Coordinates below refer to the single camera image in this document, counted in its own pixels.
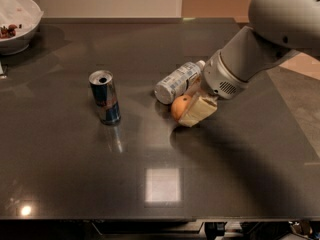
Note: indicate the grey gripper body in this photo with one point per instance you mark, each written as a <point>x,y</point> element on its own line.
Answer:
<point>218,77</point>

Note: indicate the dark snack pieces in bowl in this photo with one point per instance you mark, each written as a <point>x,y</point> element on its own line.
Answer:
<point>9,31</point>

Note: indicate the clear plastic bottle white cap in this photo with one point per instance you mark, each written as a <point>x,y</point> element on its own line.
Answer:
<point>178,82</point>

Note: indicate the white bowl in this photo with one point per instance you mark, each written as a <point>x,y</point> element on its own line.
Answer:
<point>19,12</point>

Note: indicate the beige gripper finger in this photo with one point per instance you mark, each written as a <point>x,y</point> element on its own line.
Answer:
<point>194,89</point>
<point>198,109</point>

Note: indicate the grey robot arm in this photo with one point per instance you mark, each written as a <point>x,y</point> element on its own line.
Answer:
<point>277,31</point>

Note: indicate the orange fruit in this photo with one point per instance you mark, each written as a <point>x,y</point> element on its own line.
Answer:
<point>179,106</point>

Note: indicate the blue silver energy drink can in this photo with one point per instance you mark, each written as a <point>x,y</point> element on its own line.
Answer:
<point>105,97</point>

